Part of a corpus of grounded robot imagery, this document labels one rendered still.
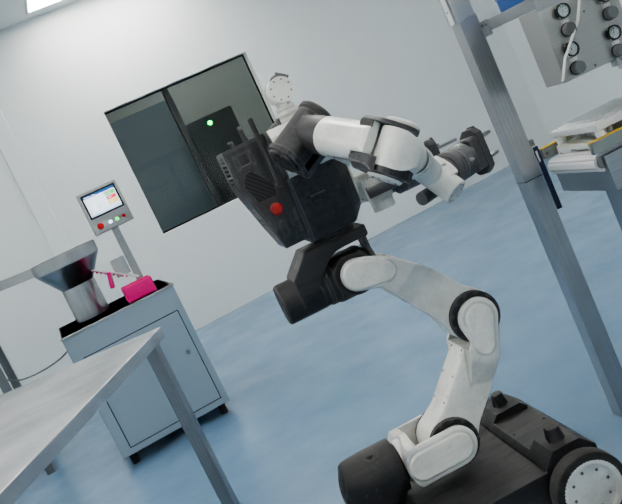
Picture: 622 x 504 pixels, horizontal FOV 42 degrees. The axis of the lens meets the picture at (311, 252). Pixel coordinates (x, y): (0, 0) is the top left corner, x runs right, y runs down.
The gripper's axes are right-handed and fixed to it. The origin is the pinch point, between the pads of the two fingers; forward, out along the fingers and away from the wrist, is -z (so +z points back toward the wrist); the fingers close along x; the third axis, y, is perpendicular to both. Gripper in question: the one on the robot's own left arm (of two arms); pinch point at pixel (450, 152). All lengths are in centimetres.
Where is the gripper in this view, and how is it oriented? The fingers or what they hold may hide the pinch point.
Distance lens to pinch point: 231.3
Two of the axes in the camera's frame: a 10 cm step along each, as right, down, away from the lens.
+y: 0.7, 1.4, -9.9
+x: 4.2, 8.9, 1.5
